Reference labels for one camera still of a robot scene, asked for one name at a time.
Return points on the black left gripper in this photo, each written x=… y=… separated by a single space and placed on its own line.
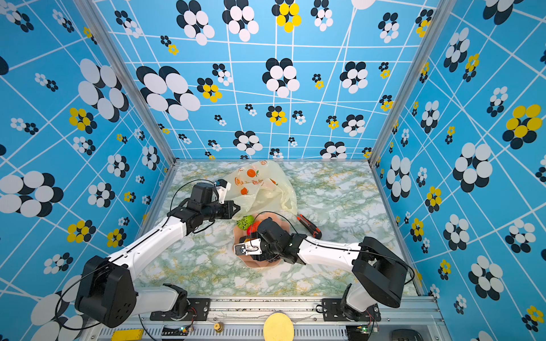
x=229 y=213

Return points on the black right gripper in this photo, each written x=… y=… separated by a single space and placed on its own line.
x=261 y=258

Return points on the translucent yellowish plastic bag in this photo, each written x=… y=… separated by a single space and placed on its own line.
x=261 y=186

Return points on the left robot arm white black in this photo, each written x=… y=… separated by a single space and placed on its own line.
x=107 y=293

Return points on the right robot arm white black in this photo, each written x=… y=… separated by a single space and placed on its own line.
x=380 y=273

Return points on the green kiwi fruit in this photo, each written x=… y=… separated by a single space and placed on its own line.
x=246 y=222

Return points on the pink scalloped fruit plate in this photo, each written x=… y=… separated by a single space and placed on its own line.
x=240 y=236

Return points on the red black utility knife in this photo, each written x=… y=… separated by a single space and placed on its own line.
x=310 y=226

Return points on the small brass knob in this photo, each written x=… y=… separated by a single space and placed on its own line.
x=218 y=327

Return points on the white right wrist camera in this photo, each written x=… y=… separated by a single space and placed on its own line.
x=248 y=247

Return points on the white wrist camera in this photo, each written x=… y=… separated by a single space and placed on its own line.
x=248 y=247
x=222 y=188

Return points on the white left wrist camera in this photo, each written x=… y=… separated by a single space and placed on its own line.
x=222 y=188

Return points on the aluminium front rail frame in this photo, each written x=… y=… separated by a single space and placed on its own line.
x=243 y=318

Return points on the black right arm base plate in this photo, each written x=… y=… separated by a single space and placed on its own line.
x=333 y=310

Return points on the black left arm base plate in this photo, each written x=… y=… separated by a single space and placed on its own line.
x=195 y=309

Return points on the yellow box on rail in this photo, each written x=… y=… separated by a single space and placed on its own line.
x=128 y=335

